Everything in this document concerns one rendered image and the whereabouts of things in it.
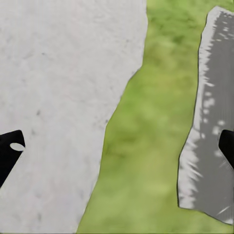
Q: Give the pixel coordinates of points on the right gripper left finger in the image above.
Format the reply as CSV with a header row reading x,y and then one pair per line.
x,y
12,144

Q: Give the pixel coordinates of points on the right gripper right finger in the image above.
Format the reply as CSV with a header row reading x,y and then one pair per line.
x,y
226,144

